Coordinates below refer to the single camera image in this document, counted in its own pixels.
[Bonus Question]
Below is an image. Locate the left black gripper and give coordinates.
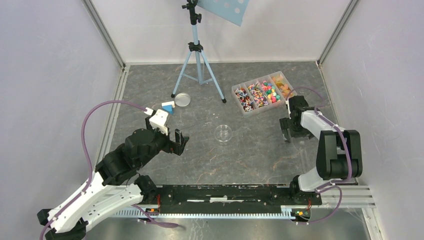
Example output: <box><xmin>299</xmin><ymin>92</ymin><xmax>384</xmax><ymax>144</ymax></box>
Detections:
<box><xmin>138</xmin><ymin>116</ymin><xmax>190</xmax><ymax>168</ymax></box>

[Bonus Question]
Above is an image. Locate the clear round jar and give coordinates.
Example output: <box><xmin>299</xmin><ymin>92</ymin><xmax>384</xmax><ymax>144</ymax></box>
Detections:
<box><xmin>214</xmin><ymin>124</ymin><xmax>233</xmax><ymax>143</ymax></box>

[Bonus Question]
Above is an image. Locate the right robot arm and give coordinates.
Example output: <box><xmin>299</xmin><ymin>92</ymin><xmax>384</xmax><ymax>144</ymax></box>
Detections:
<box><xmin>279</xmin><ymin>95</ymin><xmax>363</xmax><ymax>204</ymax></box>

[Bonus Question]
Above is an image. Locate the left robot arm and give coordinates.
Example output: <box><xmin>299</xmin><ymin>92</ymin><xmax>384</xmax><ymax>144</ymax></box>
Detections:
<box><xmin>37</xmin><ymin>128</ymin><xmax>190</xmax><ymax>240</ymax></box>

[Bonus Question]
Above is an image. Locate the blue white toy block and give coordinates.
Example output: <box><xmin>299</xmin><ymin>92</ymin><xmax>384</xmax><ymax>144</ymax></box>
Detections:
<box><xmin>161</xmin><ymin>101</ymin><xmax>176</xmax><ymax>115</ymax></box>

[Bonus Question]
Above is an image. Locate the round metal lid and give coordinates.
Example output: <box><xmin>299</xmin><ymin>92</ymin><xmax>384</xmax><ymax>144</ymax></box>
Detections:
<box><xmin>174</xmin><ymin>92</ymin><xmax>191</xmax><ymax>107</ymax></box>

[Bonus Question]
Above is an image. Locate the clear compartment candy tray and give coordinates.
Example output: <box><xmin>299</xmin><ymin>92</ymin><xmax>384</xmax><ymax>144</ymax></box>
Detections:
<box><xmin>231</xmin><ymin>71</ymin><xmax>297</xmax><ymax>118</ymax></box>

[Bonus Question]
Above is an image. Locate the light blue tripod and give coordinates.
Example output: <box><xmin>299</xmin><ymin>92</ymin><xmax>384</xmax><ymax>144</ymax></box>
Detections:
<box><xmin>170</xmin><ymin>0</ymin><xmax>227</xmax><ymax>104</ymax></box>

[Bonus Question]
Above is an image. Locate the light blue perforated board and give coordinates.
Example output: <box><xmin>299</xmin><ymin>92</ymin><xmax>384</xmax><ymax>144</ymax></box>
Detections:
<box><xmin>197</xmin><ymin>0</ymin><xmax>250</xmax><ymax>27</ymax></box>

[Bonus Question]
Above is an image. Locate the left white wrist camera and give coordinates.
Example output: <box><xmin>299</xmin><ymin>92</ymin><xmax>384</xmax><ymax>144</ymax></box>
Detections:
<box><xmin>144</xmin><ymin>107</ymin><xmax>170</xmax><ymax>136</ymax></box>

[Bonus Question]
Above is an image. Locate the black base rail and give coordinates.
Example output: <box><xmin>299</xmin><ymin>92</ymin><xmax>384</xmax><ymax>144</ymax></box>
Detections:
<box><xmin>141</xmin><ymin>184</ymin><xmax>323</xmax><ymax>215</ymax></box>

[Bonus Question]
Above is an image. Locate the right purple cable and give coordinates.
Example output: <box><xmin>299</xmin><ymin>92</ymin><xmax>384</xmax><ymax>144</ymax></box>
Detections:
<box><xmin>285</xmin><ymin>87</ymin><xmax>354</xmax><ymax>225</ymax></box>

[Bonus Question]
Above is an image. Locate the purple cable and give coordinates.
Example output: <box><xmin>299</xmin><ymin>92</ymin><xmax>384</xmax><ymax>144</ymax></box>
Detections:
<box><xmin>39</xmin><ymin>100</ymin><xmax>148</xmax><ymax>240</ymax></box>
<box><xmin>285</xmin><ymin>87</ymin><xmax>354</xmax><ymax>225</ymax></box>

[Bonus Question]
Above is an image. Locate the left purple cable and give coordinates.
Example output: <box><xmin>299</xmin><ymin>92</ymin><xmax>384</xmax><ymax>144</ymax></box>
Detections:
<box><xmin>39</xmin><ymin>100</ymin><xmax>148</xmax><ymax>240</ymax></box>

